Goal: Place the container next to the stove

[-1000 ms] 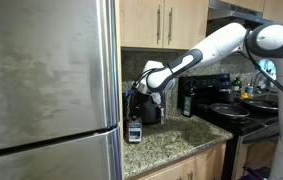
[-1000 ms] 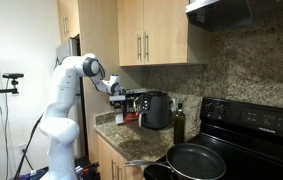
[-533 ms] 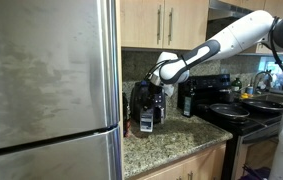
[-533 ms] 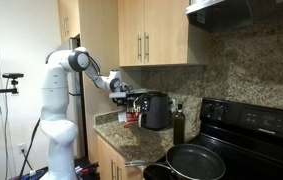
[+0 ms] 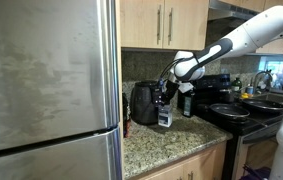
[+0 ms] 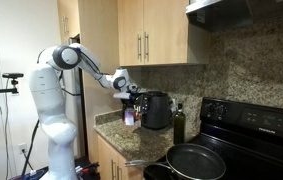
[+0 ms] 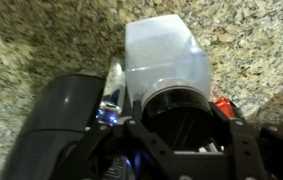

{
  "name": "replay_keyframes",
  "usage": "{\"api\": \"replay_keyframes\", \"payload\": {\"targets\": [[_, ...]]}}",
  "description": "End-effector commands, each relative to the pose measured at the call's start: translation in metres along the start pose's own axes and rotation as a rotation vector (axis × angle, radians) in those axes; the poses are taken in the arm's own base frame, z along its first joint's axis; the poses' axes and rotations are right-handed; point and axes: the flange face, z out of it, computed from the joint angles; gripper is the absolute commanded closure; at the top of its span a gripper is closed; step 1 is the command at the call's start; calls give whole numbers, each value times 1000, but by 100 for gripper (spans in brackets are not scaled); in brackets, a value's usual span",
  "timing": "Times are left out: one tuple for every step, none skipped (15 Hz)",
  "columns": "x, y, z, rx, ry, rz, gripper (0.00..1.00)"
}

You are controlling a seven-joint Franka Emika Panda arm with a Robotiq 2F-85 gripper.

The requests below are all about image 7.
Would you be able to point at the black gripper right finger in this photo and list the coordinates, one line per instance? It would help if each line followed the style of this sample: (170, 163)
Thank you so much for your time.
(257, 153)

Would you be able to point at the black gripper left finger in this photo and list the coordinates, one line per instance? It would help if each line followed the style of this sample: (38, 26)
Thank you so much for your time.
(147, 146)

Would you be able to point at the clear container with black lid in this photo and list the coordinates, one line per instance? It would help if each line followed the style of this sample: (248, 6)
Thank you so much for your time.
(167, 66)

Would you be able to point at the black and red bag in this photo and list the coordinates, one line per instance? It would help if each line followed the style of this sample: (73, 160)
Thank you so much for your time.
(224, 107)

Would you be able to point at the black air fryer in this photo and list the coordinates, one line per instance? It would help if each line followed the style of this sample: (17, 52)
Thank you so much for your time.
(57, 126)

